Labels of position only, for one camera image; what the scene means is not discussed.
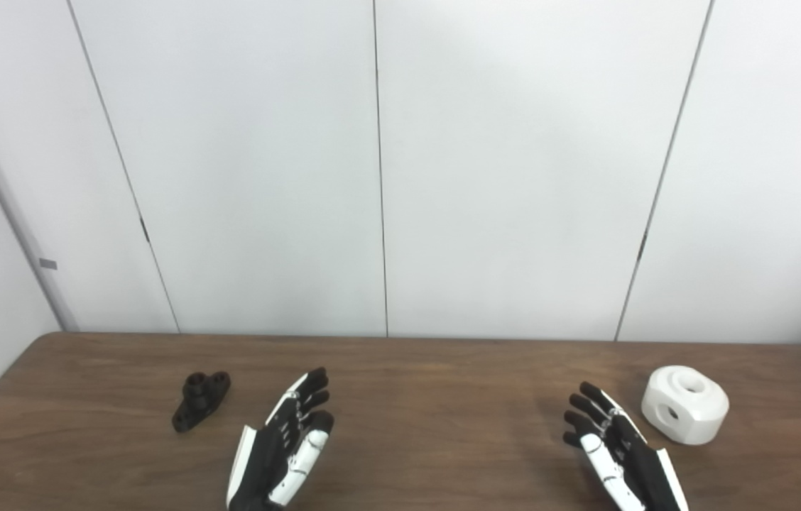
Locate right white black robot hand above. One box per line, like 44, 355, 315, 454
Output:
562, 382, 690, 511

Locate white plastic block with holes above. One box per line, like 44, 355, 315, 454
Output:
641, 366, 730, 446

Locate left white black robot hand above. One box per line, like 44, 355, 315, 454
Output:
226, 367, 335, 511

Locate black flanged holder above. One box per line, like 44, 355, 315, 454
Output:
172, 371, 231, 433

